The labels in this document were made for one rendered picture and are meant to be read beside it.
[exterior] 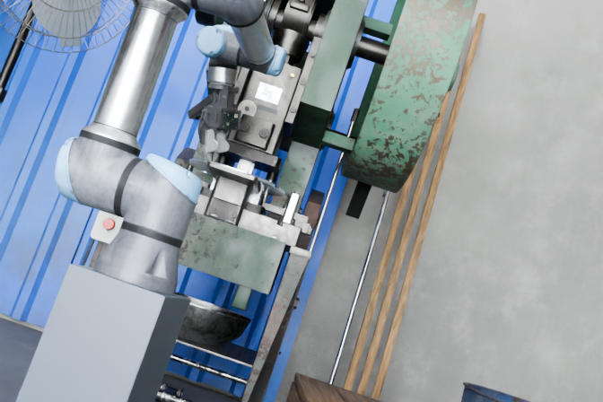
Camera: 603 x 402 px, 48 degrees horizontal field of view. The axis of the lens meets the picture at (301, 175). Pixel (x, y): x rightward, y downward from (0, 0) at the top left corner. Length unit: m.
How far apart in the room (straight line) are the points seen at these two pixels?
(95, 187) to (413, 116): 0.91
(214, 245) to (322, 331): 1.47
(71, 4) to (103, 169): 1.26
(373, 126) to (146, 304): 0.92
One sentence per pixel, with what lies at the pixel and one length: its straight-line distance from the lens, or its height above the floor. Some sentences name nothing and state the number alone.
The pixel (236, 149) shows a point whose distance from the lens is 2.05.
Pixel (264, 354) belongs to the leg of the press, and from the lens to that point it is 1.79.
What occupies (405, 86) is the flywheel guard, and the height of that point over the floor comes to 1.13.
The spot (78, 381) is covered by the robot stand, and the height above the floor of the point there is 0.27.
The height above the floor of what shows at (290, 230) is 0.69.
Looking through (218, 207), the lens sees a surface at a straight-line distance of 1.92.
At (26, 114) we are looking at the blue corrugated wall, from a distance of 3.52.
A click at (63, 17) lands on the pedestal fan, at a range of 2.48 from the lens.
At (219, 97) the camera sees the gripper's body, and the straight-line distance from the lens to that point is 1.84.
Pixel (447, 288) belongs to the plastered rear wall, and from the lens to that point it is 3.33.
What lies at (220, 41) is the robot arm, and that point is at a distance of 1.71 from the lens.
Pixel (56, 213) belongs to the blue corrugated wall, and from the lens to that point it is 3.35.
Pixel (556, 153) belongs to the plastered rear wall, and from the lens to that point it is 3.57.
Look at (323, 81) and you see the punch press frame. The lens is 2.05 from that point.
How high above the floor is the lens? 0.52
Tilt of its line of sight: 10 degrees up
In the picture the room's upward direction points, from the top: 19 degrees clockwise
